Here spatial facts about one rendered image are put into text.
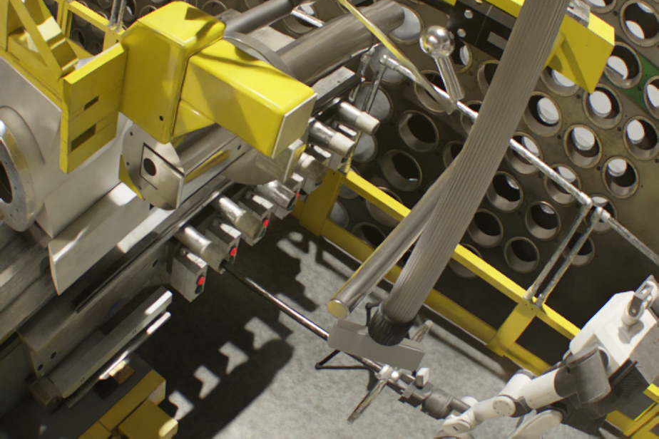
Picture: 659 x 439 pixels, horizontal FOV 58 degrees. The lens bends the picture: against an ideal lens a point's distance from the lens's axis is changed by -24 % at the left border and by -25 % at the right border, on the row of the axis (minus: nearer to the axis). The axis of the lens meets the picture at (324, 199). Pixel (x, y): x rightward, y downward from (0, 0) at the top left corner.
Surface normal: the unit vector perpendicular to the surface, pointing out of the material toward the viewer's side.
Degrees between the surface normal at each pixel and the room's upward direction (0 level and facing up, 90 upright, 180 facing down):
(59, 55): 26
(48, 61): 90
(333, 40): 19
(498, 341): 90
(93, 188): 68
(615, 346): 41
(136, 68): 90
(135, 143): 90
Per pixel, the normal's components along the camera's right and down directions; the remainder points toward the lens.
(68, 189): 0.84, 0.25
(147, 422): 0.26, -0.68
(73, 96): 0.80, 0.54
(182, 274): -0.54, 0.50
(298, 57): 0.50, -0.47
